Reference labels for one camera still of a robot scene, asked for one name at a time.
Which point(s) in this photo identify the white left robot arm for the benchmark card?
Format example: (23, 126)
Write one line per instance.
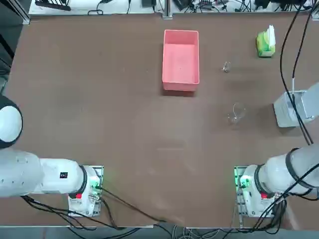
(49, 176)

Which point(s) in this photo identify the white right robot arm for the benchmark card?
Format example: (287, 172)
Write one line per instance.
(274, 171)

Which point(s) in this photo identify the pink plastic waste container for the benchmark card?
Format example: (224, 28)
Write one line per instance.
(180, 62)

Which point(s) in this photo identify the large glass beaker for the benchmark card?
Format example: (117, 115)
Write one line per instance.
(235, 117)

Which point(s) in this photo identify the green tissue pack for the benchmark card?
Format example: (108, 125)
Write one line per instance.
(261, 43)

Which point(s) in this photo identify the aluminium table edge bracket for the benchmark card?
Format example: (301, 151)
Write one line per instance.
(167, 13)

